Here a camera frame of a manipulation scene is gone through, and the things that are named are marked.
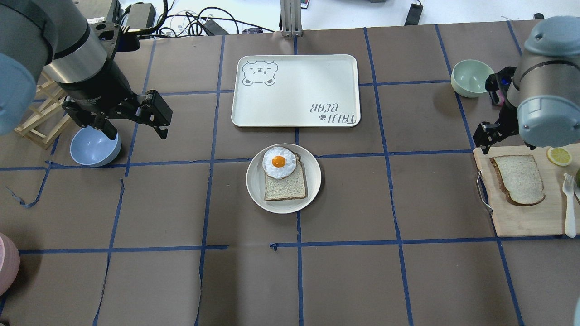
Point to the wooden cutting board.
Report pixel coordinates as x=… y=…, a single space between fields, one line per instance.
x=545 y=218

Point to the white round plate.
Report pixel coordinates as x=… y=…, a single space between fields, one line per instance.
x=255 y=181

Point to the wooden rack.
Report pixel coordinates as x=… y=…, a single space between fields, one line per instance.
x=47 y=119

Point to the pink bowl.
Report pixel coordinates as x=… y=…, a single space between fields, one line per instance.
x=9 y=263

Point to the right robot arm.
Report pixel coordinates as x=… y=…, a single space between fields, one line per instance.
x=540 y=97

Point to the fried egg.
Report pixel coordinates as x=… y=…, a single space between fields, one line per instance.
x=279 y=162

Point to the white plastic fork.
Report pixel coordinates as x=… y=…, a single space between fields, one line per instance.
x=568 y=188

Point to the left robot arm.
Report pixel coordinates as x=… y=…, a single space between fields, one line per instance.
x=53 y=36

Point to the pink cloth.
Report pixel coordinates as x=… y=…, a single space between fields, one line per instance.
x=498 y=98

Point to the black power adapter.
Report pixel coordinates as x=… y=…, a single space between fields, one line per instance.
x=139 y=18

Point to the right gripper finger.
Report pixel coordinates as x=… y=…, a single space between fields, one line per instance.
x=484 y=148

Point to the cream bear tray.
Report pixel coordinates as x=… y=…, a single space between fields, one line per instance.
x=297 y=90

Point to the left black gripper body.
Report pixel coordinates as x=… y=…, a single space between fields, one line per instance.
x=96 y=90

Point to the black adapter on desk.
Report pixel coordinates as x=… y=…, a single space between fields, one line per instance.
x=414 y=13

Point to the blue bowl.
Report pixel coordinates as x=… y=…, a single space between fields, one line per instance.
x=92 y=148

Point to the lemon half slice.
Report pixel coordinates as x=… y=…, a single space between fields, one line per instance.
x=559 y=156

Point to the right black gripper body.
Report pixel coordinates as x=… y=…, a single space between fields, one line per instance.
x=490 y=131

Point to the bread slice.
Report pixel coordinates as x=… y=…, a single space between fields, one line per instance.
x=290 y=188
x=519 y=178

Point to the aluminium frame post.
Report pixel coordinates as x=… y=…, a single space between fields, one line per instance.
x=291 y=18

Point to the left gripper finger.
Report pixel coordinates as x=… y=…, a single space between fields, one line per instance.
x=109 y=130
x=162 y=131

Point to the green bowl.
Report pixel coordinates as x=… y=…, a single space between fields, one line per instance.
x=468 y=78

